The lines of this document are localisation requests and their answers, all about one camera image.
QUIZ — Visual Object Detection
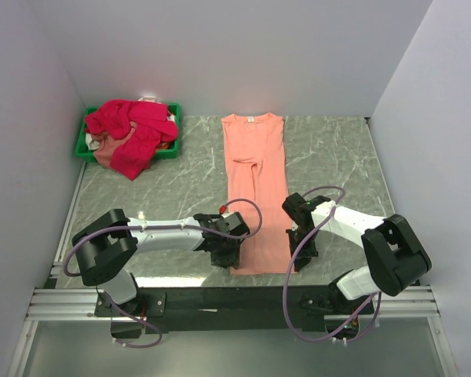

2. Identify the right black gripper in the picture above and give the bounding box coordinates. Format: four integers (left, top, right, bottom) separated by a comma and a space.
286, 227, 319, 273

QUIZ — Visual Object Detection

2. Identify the salmon pink t shirt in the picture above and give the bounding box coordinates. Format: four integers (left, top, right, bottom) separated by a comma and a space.
221, 113, 292, 276

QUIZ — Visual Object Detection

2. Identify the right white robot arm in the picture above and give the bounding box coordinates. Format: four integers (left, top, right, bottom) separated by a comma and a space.
282, 192, 432, 314

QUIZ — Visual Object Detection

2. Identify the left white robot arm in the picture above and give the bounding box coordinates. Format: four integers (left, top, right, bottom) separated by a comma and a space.
72, 209, 250, 316

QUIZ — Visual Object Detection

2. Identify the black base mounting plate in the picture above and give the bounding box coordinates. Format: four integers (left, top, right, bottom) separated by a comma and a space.
93, 285, 374, 341

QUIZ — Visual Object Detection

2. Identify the magenta red t shirt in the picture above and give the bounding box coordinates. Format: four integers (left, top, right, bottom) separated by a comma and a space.
85, 100, 178, 181

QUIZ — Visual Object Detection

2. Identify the dusty pink garment in bin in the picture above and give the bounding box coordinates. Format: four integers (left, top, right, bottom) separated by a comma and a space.
93, 130, 134, 169

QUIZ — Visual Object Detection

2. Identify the white garment in bin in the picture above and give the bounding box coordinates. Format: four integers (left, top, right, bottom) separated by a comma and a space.
85, 134, 100, 152

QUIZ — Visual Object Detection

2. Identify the green plastic bin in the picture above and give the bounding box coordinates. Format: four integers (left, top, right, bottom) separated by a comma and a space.
75, 103, 182, 163

